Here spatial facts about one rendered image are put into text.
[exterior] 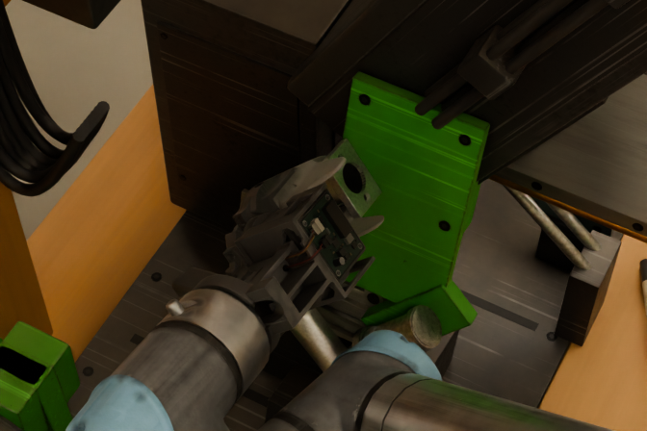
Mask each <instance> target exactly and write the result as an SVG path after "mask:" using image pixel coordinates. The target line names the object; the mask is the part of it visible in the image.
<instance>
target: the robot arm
mask: <svg viewBox="0 0 647 431"><path fill-rule="evenodd" d="M325 158H326V156H320V157H317V158H315V159H312V160H310V161H307V162H305V163H303V164H301V165H297V166H295V167H293V168H291V169H288V170H286V171H284V172H282V173H279V174H277V175H275V176H273V177H272V178H270V179H267V180H265V181H263V182H261V183H259V184H257V185H255V186H254V187H253V188H251V189H250V190H249V191H248V193H247V194H246V196H245V198H244V199H243V202H242V204H241V207H240V209H239V211H238V212H237V213H236V214H234V215H233V216H232V218H233V220H234V221H235V222H236V223H237V225H236V227H235V228H234V230H233V232H231V233H229V234H226V235H225V238H226V247H227V249H226V250H225V251H224V252H223V253H222V254H223V255H224V256H225V258H226V259H227V261H228V262H229V265H230V267H229V268H228V269H227V270H226V274H227V275H219V274H216V273H213V272H210V271H206V270H203V269H200V268H196V267H191V268H190V269H188V270H187V271H186V272H185V273H183V274H182V275H181V276H179V277H178V278H177V279H175V280H174V281H173V282H172V284H171V285H172V288H173V289H174V290H175V292H176V293H177V295H178V296H179V299H180V301H178V300H177V299H172V300H171V301H170V302H169V303H168V304H167V305H166V308H167V310H168V314H167V315H166V316H165V317H164V318H163V320H162V321H160V322H159V323H158V324H157V326H156V327H154V328H153V330H152V331H151V332H150V333H149V334H148V335H147V336H146V337H145V338H144V339H143V340H142V341H141V343H140V344H139V345H138V346H137V347H136V348H135V349H134V350H133V351H132V352H131V353H130V354H129V356H128V357H127V358H126V359H125V360H124V361H123V362H122V363H121V364H120V365H119V366H118V367H117V368H116V370H115V371H114V372H113V373H112V374H111V375H110V376H109V377H107V378H105V379H104V380H102V381H101V382H100V383H99V384H98V385H97V386H96V387H95V388H94V390H93V391H92V393H91V396H90V398H89V401H88V402H87V403H86V404H85V405H84V407H83V408H82V409H81V410H80V411H79V413H78V414H77V415H76V416H75V417H74V419H73V420H72V421H71V422H70V424H69V425H68V427H67V428H66V430H65V431H230V430H229V429H228V427H227V426H226V424H225V422H224V420H223V418H224V417H225V415H226V414H227V413H228V412H229V410H230V409H231V408H232V407H233V405H234V404H235V403H236V402H237V401H238V400H239V399H240V397H241V396H242V395H243V394H244V392H245V391H246V389H247V388H248V387H249V386H250V384H251V383H252V382H253V381H254V379H255V378H256V377H257V376H258V374H259V373H260V372H261V371H262V369H263V368H264V367H265V365H266V363H267V362H268V360H269V357H270V354H271V353H272V352H273V350H274V349H275V348H276V346H277V344H278V342H279V339H280V333H282V332H285V331H289V330H292V329H294V328H295V327H296V326H297V324H298V323H299V322H300V320H301V319H302V318H303V316H304V315H305V314H306V313H307V311H309V310H312V309H315V308H318V307H321V306H324V305H327V304H330V303H333V302H336V301H340V300H343V299H346V297H347V296H348V295H349V293H350V292H351V291H352V289H353V288H354V287H355V285H356V284H357V283H358V281H359V280H360V279H361V278H362V276H363V275H364V274H365V272H366V271H367V270H368V268H369V267H370V266H371V265H372V263H373V262H374V261H375V256H372V257H369V258H366V259H363V260H360V261H357V260H358V259H359V258H360V256H361V255H362V254H363V253H364V251H365V250H366V249H365V248H366V246H365V245H364V243H363V242H362V240H360V237H361V236H363V235H365V234H367V233H369V232H371V231H373V230H374V229H376V228H377V227H378V226H379V225H380V224H381V223H382V222H383V221H384V216H383V215H375V216H366V217H359V218H353V217H352V216H351V214H350V213H349V211H348V209H347V208H346V206H345V205H344V203H343V202H341V203H340V204H338V205H337V203H336V202H335V200H334V199H333V197H332V195H331V194H330V192H329V191H328V189H326V187H327V184H326V183H323V184H322V182H324V181H325V180H326V179H328V178H329V177H331V176H332V175H334V174H335V173H336V172H338V171H339V170H340V169H341V168H342V167H343V165H344V164H345V163H346V161H347V159H346V158H344V157H340V158H335V159H331V160H327V161H324V159H325ZM320 184H321V185H320ZM356 261H357V262H356ZM358 270H359V272H358V273H357V274H356V275H355V277H354V278H353V279H352V281H351V282H350V283H349V285H348V286H345V287H341V285H342V284H343V283H344V281H345V280H346V279H347V278H348V276H349V275H350V274H351V273H353V272H355V271H358ZM257 431H614V430H611V429H607V428H605V427H601V426H598V425H594V424H591V423H587V422H584V421H581V420H577V419H574V418H568V417H565V416H562V415H558V414H555V413H551V412H548V411H544V410H541V409H537V408H534V407H531V406H528V405H524V404H521V403H517V402H514V401H510V400H507V399H504V398H500V397H497V396H494V395H491V394H487V393H481V392H478V391H474V390H471V389H467V388H464V387H460V386H457V385H454V384H451V383H447V382H444V381H443V380H442V377H441V375H440V372H439V371H438V369H437V367H436V365H435V364H434V363H433V362H432V361H431V359H430V358H429V357H428V355H427V354H426V353H425V351H424V350H423V349H422V348H421V347H420V346H419V345H417V344H416V343H414V342H409V341H408V340H407V339H406V338H405V336H404V335H402V334H400V333H398V332H395V331H391V330H377V331H374V332H373V333H371V334H369V335H368V336H367V337H365V338H364V339H363V340H362V341H360V342H359V343H358V344H356V345H355V346H354V347H353V348H350V349H348V350H346V351H344V352H342V353H341V354H340V355H339V356H337V357H336V358H335V359H334V361H333V362H332V364H331V365H330V367H329V368H328V369H327V370H326V371H325V372H323V373H322V374H321V375H320V376H319V377H318V378H317V379H315V380H314V381H313V382H312V383H311V384H310V385H309V386H307V387H306V388H305V389H304V390H303V391H302V392H301V393H299V394H298V395H297V396H296V397H295V398H294V399H293V400H291V401H290V402H289V403H288V404H287V405H286V406H285V407H283V408H282V409H281V410H280V411H279V412H278V413H276V414H275V415H274V416H273V417H272V418H271V419H270V420H268V421H267V422H266V423H265V424H264V425H263V426H262V427H260V428H259V429H258V430H257Z"/></svg>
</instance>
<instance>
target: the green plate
mask: <svg viewBox="0 0 647 431"><path fill-rule="evenodd" d="M424 99H425V97H424V96H421V95H419V94H416V93H414V92H411V91H409V90H406V89H402V88H400V87H397V86H395V85H392V84H390V83H387V82H384V81H382V80H379V79H377V78H375V77H373V76H370V75H368V74H365V73H363V72H360V71H358V72H357V73H356V74H355V75H354V76H353V77H352V82H351V88H350V94H349V104H348V110H347V116H346V122H345V128H344V134H343V139H348V141H349V143H350V144H351V146H352V147H353V149H354V150H355V152H356V153H357V155H358V156H359V158H360V159H361V161H362V162H363V164H364V165H365V167H366V168H367V169H368V171H369V172H370V174H371V175H372V177H373V178H374V180H375V182H376V183H377V185H378V186H379V188H380V189H381V191H382V193H381V195H380V196H379V197H378V198H377V200H376V201H375V202H374V203H373V205H372V206H371V207H370V208H369V210H368V211H367V212H366V213H365V214H364V215H363V216H362V217H366V216H384V221H383V222H382V223H381V224H380V225H379V226H378V227H377V228H376V229H374V230H373V231H371V232H369V233H367V234H365V235H363V236H361V237H360V240H362V242H363V243H364V245H365V246H366V248H365V249H366V250H365V251H364V253H363V254H362V255H361V256H360V258H359V259H358V260H357V261H360V260H363V259H366V258H369V257H372V256H375V261H374V262H373V263H372V265H371V266H370V267H369V268H368V270H367V271H366V272H365V274H364V275H363V276H362V278H361V279H360V280H359V281H358V283H357V284H356V285H355V286H357V287H360V288H362V289H364V290H366V291H369V292H372V293H374V294H377V295H379V296H381V297H383V298H386V299H388V300H390V301H392V302H394V303H397V302H399V301H402V300H404V299H406V298H408V297H411V296H413V295H415V294H418V293H420V292H424V291H427V290H429V289H431V288H434V287H436V286H439V285H441V284H443V285H444V287H445V288H447V287H448V285H449V284H450V282H451V281H452V278H453V271H454V267H455V263H456V259H457V255H458V251H459V247H460V244H461V240H462V236H463V233H464V232H465V230H466V229H467V228H468V226H469V225H470V223H471V222H472V218H473V215H474V211H475V207H476V204H477V200H478V196H479V189H480V185H481V183H480V184H479V185H478V182H479V181H477V178H478V174H479V167H480V163H481V159H482V155H483V151H484V147H485V144H486V140H487V136H488V132H489V128H490V123H489V122H486V121H484V120H481V119H479V118H476V117H474V116H471V115H469V114H465V113H462V114H460V115H459V116H457V117H456V118H455V119H453V120H452V121H451V122H449V123H448V124H447V125H445V126H444V127H443V128H441V129H439V130H437V129H435V128H433V126H432V124H431V121H432V120H433V119H434V118H435V117H436V116H438V115H439V114H441V113H442V111H441V106H442V104H440V103H439V104H438V105H437V106H435V107H434V108H433V109H431V110H430V111H429V112H427V113H426V114H425V115H418V114H417V113H416V112H415V107H416V105H417V104H419V103H420V102H421V101H423V100H424ZM343 139H342V140H343ZM357 261H356V262H357Z"/></svg>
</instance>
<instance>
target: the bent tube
mask: <svg viewBox="0 0 647 431"><path fill-rule="evenodd" d="M340 157H344V158H346V159H347V161H346V163H345V164H344V165H343V167H342V168H341V169H340V170H339V171H338V172H336V173H335V174H334V175H332V176H331V177H329V178H328V179H326V180H325V181H324V182H322V184H323V183H326V184H327V187H326V189H328V191H329V192H330V194H331V195H332V197H333V199H334V200H335V202H336V203H337V204H339V203H341V202H343V203H344V205H345V206H346V208H347V209H348V211H349V213H350V214H351V216H352V217H353V218H359V217H362V216H363V215H364V214H365V213H366V212H367V211H368V210H369V208H370V207H371V206H372V205H373V203H374V202H375V201H376V200H377V198H378V197H379V196H380V195H381V193H382V191H381V189H380V188H379V186H378V185H377V183H376V182H375V180H374V178H373V177H372V175H371V174H370V172H369V171H368V169H367V168H366V167H365V165H364V164H363V162H362V161H361V159H360V158H359V156H358V155H357V153H356V152H355V150H354V149H353V147H352V146H351V144H350V143H349V141H348V139H343V140H341V141H340V142H339V143H338V144H337V145H336V146H335V147H334V149H333V150H332V151H331V152H330V153H329V154H328V155H327V156H326V158H325V159H324V161H327V160H331V159H335V158H340ZM320 185H321V184H320ZM290 331H291V332H292V333H293V334H294V336H295V337H296V338H297V339H298V341H299V342H300V343H301V345H302V346H303V347H304V348H305V350H306V351H307V352H308V354H309V355H310V356H311V357H312V359H313V360H314V361H315V362H316V364H317V365H318V366H319V367H320V369H321V370H322V371H323V372H325V371H326V370H327V369H328V368H329V367H330V365H331V364H332V362H333V361H334V359H335V358H336V357H337V356H339V355H340V354H341V353H342V352H344V351H346V350H348V349H347V348H346V347H345V345H344V344H343V343H342V341H341V340H340V339H339V338H338V336H337V335H336V334H335V333H334V331H333V330H332V329H331V327H330V326H329V325H328V324H327V322H326V321H325V320H324V318H323V317H322V316H321V314H320V313H319V312H318V311H317V309H316V308H315V309H312V310H309V311H307V313H306V314H305V315H304V316H303V318H302V319H301V320H300V322H299V323H298V324H297V326H296V327H295V328H294V329H292V330H290Z"/></svg>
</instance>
